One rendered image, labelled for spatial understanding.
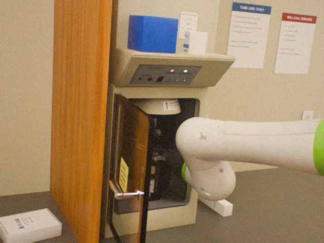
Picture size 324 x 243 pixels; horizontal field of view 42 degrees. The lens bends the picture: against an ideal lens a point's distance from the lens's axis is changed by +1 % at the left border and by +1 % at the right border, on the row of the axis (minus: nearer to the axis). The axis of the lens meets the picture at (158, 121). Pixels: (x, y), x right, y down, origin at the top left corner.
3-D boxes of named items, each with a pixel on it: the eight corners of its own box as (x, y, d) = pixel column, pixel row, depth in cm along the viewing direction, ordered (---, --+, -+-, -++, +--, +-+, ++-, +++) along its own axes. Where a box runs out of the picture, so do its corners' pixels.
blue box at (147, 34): (126, 48, 114) (128, 14, 112) (159, 50, 119) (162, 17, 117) (141, 52, 106) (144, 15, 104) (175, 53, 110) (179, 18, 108)
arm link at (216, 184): (217, 216, 105) (249, 191, 108) (201, 177, 99) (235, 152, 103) (187, 195, 116) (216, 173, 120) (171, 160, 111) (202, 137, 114)
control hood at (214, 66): (113, 84, 116) (115, 47, 114) (210, 85, 130) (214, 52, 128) (128, 91, 106) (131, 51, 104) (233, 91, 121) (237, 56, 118)
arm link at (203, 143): (321, 189, 81) (338, 153, 88) (308, 141, 76) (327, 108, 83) (176, 169, 106) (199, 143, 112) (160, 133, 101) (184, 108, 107)
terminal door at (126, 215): (111, 225, 125) (119, 92, 116) (139, 287, 97) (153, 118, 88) (108, 225, 124) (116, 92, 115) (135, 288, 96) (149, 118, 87)
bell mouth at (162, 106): (118, 103, 139) (119, 87, 137) (165, 103, 146) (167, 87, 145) (139, 115, 123) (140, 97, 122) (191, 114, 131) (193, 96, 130)
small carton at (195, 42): (183, 52, 120) (185, 30, 119) (199, 53, 121) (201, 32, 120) (188, 53, 115) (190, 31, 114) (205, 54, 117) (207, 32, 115)
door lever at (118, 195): (128, 186, 104) (129, 175, 103) (138, 202, 95) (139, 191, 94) (107, 187, 102) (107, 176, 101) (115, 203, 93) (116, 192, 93)
